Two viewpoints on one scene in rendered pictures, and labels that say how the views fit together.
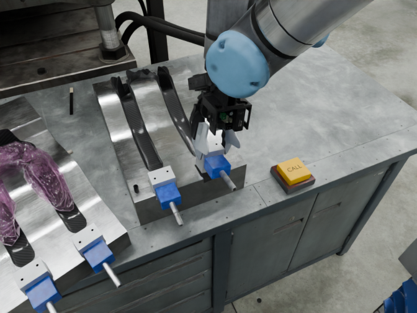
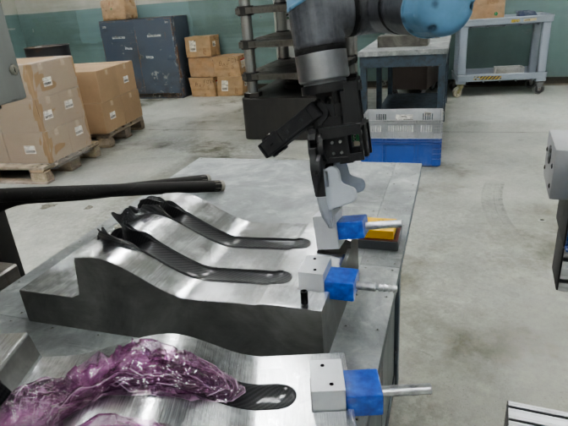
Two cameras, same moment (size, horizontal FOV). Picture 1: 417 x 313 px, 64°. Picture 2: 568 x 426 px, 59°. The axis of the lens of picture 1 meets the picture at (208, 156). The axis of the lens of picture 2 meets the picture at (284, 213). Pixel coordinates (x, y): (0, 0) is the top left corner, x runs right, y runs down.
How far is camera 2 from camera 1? 0.60 m
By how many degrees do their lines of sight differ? 44
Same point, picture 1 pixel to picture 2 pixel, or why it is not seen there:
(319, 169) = not seen: hidden behind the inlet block
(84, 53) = not seen: outside the picture
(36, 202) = (193, 410)
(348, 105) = not seen: hidden behind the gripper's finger
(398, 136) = (397, 179)
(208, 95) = (323, 128)
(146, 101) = (171, 237)
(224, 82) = (445, 16)
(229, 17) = (335, 18)
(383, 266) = (434, 369)
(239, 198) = (368, 278)
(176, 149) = (274, 257)
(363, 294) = (452, 407)
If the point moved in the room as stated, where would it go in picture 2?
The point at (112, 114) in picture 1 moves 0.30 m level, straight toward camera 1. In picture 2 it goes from (145, 269) to (346, 298)
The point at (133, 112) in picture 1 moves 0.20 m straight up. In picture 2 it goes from (166, 256) to (142, 129)
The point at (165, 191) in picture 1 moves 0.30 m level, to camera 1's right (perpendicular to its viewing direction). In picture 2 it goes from (339, 275) to (439, 204)
